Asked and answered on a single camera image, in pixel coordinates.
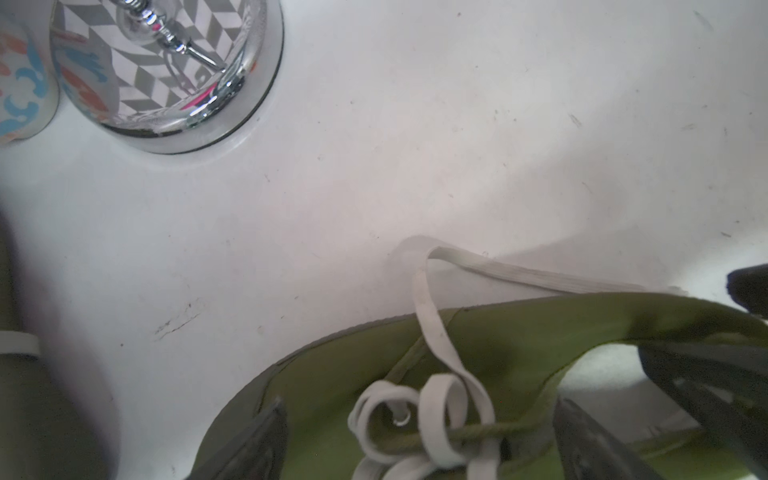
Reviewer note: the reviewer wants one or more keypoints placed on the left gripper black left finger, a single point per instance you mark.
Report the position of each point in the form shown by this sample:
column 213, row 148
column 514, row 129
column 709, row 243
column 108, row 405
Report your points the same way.
column 256, row 453

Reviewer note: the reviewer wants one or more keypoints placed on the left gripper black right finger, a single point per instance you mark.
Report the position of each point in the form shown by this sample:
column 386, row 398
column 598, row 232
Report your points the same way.
column 590, row 452

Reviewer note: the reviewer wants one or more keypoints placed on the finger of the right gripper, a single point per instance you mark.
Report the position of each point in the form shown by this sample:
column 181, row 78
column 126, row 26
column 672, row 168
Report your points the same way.
column 748, row 287
column 722, row 387

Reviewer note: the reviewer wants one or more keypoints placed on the olive green shoe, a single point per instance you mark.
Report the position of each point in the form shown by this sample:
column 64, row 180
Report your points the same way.
column 43, row 435
column 465, row 387

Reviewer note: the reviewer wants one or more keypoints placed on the clear glass holder stand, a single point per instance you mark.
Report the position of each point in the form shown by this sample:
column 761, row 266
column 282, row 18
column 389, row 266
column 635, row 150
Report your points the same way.
column 167, row 77

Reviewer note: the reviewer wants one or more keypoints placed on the colourful patterned small bowl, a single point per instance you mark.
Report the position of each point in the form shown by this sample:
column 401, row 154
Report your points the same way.
column 29, row 91

